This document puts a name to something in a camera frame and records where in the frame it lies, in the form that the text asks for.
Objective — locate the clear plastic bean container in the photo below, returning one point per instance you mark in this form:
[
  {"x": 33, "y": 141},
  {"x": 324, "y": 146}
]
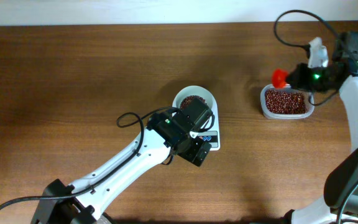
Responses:
[{"x": 287, "y": 88}]

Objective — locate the white bowl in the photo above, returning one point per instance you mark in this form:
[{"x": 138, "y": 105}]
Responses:
[{"x": 197, "y": 91}]

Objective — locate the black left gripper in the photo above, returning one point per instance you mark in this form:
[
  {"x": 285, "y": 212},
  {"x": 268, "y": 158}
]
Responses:
[{"x": 190, "y": 154}]

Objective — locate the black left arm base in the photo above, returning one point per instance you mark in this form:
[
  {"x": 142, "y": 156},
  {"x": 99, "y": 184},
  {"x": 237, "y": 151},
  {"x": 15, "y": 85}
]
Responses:
[{"x": 62, "y": 211}]

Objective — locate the white kitchen scale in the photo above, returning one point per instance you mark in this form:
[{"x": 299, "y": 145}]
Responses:
[{"x": 213, "y": 135}]

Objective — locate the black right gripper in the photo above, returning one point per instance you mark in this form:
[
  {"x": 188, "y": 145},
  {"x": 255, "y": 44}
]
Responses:
[{"x": 296, "y": 81}]

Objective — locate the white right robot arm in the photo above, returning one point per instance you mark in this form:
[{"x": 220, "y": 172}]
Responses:
[{"x": 339, "y": 203}]

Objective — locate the red beans in bowl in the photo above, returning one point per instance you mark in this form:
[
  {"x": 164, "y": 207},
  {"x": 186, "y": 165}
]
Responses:
[{"x": 187, "y": 100}]

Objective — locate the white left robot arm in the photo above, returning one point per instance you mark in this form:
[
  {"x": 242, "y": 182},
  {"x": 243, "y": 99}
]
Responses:
[{"x": 171, "y": 132}]

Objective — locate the red plastic measuring scoop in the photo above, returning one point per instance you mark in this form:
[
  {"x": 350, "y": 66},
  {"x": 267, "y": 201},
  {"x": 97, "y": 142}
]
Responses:
[{"x": 279, "y": 78}]

